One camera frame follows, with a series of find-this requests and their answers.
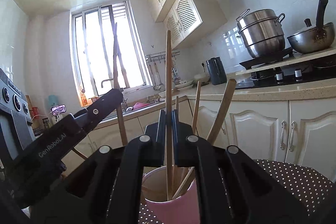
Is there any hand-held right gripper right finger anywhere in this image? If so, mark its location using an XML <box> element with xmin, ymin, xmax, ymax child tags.
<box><xmin>172</xmin><ymin>110</ymin><xmax>311</xmax><ymax>224</ymax></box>

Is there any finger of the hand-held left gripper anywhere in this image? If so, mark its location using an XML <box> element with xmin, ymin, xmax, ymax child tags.
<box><xmin>75</xmin><ymin>89</ymin><xmax>124</xmax><ymax>133</ymax></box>

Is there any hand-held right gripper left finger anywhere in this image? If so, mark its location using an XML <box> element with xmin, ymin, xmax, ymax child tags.
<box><xmin>31</xmin><ymin>110</ymin><xmax>167</xmax><ymax>224</ymax></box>

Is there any pink cup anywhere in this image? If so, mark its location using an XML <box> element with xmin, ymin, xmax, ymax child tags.
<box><xmin>142</xmin><ymin>166</ymin><xmax>197</xmax><ymax>224</ymax></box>

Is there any metal faucet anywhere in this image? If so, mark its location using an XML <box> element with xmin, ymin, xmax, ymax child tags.
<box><xmin>101</xmin><ymin>79</ymin><xmax>128</xmax><ymax>109</ymax></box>

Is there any steel sink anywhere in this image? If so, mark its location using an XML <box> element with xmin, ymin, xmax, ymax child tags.
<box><xmin>105</xmin><ymin>97</ymin><xmax>166</xmax><ymax>120</ymax></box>

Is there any black countertop oven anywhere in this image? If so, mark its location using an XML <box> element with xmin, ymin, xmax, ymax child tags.
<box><xmin>0</xmin><ymin>68</ymin><xmax>35</xmax><ymax>169</ymax></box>

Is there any phone on stand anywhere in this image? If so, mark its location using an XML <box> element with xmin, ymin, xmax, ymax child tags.
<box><xmin>52</xmin><ymin>105</ymin><xmax>67</xmax><ymax>116</ymax></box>

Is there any white bowl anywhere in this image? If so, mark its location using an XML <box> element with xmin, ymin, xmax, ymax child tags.
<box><xmin>175</xmin><ymin>81</ymin><xmax>195</xmax><ymax>90</ymax></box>
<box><xmin>193</xmin><ymin>75</ymin><xmax>211</xmax><ymax>84</ymax></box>

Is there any kitchen window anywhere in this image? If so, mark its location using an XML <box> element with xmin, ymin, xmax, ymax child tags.
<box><xmin>70</xmin><ymin>2</ymin><xmax>154</xmax><ymax>107</ymax></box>

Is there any dark electric kettle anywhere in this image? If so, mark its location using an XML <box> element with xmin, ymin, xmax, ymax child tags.
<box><xmin>205</xmin><ymin>57</ymin><xmax>228</xmax><ymax>85</ymax></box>

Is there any cream base cabinet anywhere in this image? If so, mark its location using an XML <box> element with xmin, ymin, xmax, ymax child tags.
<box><xmin>63</xmin><ymin>97</ymin><xmax>336</xmax><ymax>180</ymax></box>

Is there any black induction cooker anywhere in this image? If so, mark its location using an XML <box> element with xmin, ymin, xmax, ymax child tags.
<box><xmin>239</xmin><ymin>47</ymin><xmax>294</xmax><ymax>69</ymax></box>

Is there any stainless steel steamer pot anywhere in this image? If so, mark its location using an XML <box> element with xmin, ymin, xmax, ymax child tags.
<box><xmin>235</xmin><ymin>9</ymin><xmax>286</xmax><ymax>59</ymax></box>

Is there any white board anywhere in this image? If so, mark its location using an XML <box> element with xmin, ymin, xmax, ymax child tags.
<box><xmin>235</xmin><ymin>51</ymin><xmax>336</xmax><ymax>76</ymax></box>

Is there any black glass gas stove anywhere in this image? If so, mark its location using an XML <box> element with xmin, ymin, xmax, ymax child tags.
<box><xmin>235</xmin><ymin>56</ymin><xmax>336</xmax><ymax>90</ymax></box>

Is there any pan lid with dark knob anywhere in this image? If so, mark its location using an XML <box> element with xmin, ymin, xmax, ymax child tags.
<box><xmin>289</xmin><ymin>18</ymin><xmax>326</xmax><ymax>36</ymax></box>

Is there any wall utensil rack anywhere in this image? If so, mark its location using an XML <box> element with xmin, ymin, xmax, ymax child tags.
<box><xmin>145</xmin><ymin>49</ymin><xmax>181</xmax><ymax>91</ymax></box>

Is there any steel wok with black handle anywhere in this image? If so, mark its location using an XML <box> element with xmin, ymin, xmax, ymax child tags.
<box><xmin>287</xmin><ymin>0</ymin><xmax>336</xmax><ymax>54</ymax></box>

